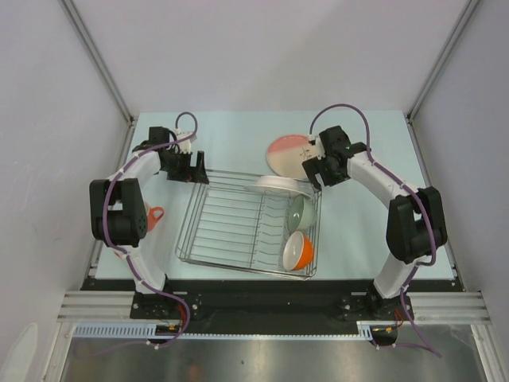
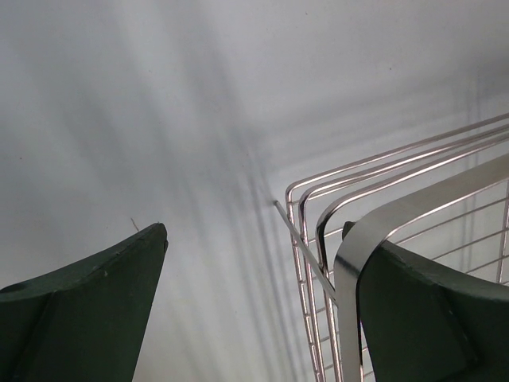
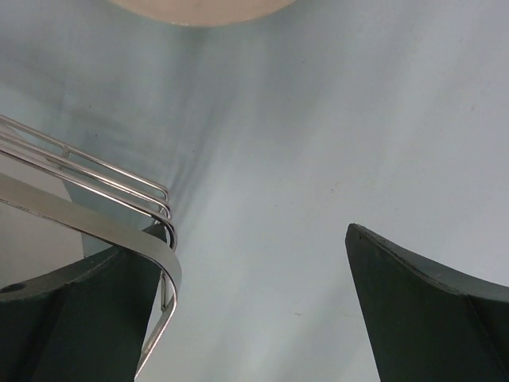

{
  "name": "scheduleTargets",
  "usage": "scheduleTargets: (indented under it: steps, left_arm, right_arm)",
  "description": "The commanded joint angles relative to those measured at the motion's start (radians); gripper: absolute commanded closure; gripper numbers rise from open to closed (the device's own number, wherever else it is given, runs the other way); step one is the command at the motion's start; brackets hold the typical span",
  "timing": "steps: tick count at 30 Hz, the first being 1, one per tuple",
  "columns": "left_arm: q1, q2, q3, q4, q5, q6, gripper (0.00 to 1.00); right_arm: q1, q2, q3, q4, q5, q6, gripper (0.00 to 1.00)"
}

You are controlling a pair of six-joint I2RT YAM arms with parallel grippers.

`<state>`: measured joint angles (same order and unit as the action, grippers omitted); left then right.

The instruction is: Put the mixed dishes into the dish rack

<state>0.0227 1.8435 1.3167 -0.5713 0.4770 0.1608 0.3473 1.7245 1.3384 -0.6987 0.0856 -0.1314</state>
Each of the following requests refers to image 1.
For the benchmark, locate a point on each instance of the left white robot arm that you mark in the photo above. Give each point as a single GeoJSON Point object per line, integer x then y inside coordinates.
{"type": "Point", "coordinates": [118, 211]}

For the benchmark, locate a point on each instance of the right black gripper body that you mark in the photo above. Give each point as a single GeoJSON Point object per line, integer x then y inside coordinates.
{"type": "Point", "coordinates": [339, 177]}

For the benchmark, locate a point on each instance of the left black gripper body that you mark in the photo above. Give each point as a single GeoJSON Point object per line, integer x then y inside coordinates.
{"type": "Point", "coordinates": [172, 169]}

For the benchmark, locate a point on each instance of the pink cream floral plate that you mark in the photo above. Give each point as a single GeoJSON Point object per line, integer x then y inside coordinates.
{"type": "Point", "coordinates": [286, 154]}

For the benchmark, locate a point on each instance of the aluminium frame rail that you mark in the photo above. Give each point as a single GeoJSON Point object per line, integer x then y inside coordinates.
{"type": "Point", "coordinates": [96, 306]}

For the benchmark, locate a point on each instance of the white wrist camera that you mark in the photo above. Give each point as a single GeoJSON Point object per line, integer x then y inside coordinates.
{"type": "Point", "coordinates": [185, 140]}
{"type": "Point", "coordinates": [316, 144]}

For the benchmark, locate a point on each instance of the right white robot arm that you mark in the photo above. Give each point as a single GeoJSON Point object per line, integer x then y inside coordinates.
{"type": "Point", "coordinates": [416, 225]}

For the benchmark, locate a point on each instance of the white orange ceramic bowl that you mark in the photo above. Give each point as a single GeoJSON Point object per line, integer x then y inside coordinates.
{"type": "Point", "coordinates": [298, 252]}

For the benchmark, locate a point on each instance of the green ceramic bowl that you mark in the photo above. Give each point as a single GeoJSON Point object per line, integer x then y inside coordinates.
{"type": "Point", "coordinates": [301, 215]}

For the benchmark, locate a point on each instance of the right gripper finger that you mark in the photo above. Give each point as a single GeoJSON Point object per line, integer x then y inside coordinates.
{"type": "Point", "coordinates": [313, 168]}
{"type": "Point", "coordinates": [325, 174]}

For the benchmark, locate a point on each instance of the orange mug with handle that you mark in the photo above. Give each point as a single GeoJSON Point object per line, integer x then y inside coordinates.
{"type": "Point", "coordinates": [153, 215]}

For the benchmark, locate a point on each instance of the white scalloped plate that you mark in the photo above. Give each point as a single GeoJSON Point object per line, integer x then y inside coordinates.
{"type": "Point", "coordinates": [284, 186]}

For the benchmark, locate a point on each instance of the metal wire dish rack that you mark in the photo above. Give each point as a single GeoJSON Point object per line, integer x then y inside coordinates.
{"type": "Point", "coordinates": [229, 225]}

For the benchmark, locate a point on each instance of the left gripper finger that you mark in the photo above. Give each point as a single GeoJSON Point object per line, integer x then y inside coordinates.
{"type": "Point", "coordinates": [198, 171]}
{"type": "Point", "coordinates": [185, 171]}

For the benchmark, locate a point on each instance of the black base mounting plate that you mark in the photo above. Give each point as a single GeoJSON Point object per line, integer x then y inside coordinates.
{"type": "Point", "coordinates": [251, 307]}

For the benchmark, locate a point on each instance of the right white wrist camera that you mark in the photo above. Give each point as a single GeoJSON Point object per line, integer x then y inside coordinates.
{"type": "Point", "coordinates": [316, 144]}

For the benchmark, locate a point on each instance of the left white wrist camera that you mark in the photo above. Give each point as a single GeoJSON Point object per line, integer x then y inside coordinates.
{"type": "Point", "coordinates": [185, 140]}

